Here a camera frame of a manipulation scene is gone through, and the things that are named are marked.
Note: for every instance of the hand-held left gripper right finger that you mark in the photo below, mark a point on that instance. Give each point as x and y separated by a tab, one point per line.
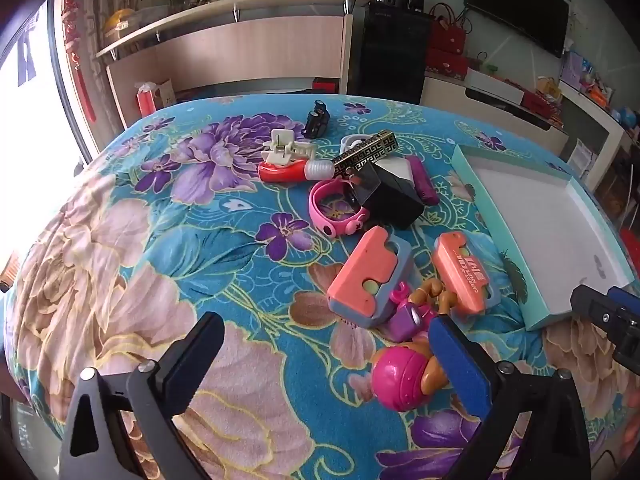
460	360

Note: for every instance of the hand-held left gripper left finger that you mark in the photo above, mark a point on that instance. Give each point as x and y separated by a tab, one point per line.
190	375

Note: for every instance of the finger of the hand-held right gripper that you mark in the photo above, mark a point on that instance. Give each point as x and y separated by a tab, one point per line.
595	307
625	296

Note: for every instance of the pink toy dog figure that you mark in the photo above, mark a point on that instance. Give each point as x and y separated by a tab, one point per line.
400	375

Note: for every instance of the coral toy knife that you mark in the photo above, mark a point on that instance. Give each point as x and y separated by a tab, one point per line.
365	270
460	270

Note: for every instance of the teal cardboard box lid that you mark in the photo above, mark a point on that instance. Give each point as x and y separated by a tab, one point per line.
540	230

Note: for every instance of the black glossy box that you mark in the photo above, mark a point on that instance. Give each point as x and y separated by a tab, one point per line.
395	200

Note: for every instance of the purple plastic stick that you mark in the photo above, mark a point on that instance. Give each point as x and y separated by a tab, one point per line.
425	185

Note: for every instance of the white charger block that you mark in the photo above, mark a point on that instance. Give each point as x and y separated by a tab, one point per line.
397	167

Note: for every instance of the pink kids watch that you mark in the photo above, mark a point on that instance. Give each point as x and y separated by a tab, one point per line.
320	210

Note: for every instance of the red bottle with white cap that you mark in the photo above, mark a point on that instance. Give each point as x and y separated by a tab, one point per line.
280	172

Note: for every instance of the gold patterned lighter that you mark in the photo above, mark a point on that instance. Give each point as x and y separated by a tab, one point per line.
365	155

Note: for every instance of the white smartwatch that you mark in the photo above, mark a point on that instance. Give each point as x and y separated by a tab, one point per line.
350	141

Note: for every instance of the white hair claw clip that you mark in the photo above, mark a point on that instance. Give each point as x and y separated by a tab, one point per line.
285	147

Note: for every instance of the black toy car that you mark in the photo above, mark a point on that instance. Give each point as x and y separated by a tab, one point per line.
316	120

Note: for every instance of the floral teal blanket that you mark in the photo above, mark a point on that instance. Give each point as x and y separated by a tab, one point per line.
225	260

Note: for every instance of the white side shelf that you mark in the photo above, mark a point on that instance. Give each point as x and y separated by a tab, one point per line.
595	115

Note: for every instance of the red flat box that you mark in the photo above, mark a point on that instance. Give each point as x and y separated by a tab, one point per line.
537	102

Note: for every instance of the purple box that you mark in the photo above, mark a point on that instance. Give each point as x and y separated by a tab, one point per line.
575	67

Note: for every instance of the white flat box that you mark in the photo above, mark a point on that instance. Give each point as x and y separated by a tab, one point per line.
492	82

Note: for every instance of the cream television cabinet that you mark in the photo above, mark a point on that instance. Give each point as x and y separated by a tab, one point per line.
450	92

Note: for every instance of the red gift bag with ribbon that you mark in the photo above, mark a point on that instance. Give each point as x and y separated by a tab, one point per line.
145	100

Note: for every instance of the red gift box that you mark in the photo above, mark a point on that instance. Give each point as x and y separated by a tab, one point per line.
447	65

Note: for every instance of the small red box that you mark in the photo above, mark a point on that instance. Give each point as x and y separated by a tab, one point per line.
325	85

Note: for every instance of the light wooden desk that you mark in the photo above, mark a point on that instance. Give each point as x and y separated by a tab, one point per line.
250	50

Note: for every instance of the red hanging knot ornament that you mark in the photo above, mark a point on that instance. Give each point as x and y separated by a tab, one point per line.
75	35

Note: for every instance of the yellow container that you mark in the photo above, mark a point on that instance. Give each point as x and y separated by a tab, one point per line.
120	17

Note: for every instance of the patterned curtain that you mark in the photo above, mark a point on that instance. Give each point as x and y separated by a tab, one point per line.
100	20

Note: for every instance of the black wall television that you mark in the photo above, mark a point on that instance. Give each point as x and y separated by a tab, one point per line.
520	10

